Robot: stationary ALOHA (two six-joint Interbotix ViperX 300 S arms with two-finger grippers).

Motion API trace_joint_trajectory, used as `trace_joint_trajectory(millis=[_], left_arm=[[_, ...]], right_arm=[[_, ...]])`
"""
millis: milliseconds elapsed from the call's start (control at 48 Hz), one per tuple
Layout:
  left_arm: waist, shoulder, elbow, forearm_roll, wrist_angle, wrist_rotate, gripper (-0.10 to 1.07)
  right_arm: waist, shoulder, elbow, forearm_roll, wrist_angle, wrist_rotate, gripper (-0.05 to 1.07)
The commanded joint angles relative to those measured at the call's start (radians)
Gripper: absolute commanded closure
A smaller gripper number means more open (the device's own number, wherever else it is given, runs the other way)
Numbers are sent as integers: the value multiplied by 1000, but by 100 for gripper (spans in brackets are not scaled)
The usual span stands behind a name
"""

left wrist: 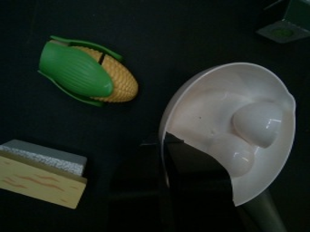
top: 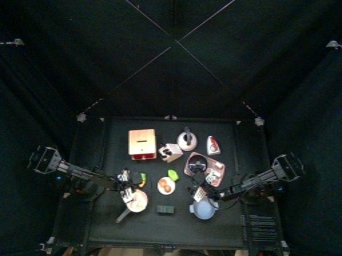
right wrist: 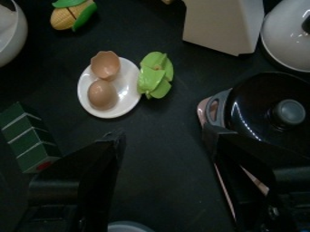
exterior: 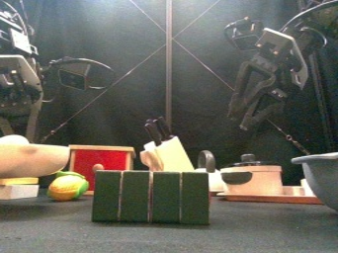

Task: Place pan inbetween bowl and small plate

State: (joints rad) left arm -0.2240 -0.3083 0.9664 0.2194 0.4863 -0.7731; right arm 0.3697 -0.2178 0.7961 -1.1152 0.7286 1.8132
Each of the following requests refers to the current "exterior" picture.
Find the green striped block set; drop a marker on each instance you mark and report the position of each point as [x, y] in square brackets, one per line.
[149, 197]

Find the black pan lid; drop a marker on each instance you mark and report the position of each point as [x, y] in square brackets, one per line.
[248, 161]

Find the yellow wooden block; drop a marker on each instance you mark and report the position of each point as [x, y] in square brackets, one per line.
[17, 181]

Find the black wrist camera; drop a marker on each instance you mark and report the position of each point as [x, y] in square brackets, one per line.
[72, 78]
[243, 33]

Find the yellow toy corn green husk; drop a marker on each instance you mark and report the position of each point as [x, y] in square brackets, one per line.
[65, 187]

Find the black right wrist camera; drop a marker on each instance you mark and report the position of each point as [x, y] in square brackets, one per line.
[243, 33]

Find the cream plush toy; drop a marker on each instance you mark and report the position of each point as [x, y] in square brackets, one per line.
[30, 158]

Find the small wooden ball knob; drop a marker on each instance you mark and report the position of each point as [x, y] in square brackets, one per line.
[97, 167]

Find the wooden tray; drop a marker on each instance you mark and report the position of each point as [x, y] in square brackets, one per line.
[280, 197]

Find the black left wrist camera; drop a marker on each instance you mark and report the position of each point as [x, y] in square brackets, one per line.
[72, 78]

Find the grey bowl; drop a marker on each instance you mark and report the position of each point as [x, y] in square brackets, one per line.
[320, 178]

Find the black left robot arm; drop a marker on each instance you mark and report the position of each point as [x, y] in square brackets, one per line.
[13, 29]

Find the vertical metal frame pole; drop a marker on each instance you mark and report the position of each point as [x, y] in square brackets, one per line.
[168, 66]

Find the red wooden box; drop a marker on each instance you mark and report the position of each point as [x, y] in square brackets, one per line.
[109, 159]

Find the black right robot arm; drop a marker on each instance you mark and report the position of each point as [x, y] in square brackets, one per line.
[320, 82]

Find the white wooden block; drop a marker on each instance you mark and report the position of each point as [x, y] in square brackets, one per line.
[17, 191]

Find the white toy knife block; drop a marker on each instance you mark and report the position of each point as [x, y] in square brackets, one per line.
[173, 156]

